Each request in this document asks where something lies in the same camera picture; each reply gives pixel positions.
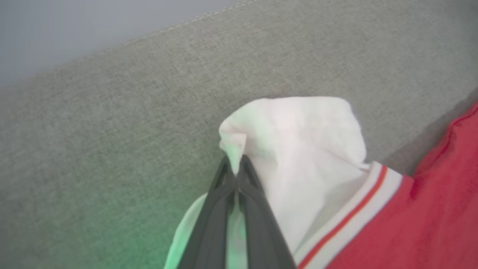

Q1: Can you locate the red and white sports jersey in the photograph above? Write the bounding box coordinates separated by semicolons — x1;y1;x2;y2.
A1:
164;96;478;269

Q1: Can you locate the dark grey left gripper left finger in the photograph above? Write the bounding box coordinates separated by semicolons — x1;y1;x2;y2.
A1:
177;155;236;269

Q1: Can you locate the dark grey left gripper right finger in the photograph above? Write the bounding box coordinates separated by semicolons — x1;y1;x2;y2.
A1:
226;154;298;269

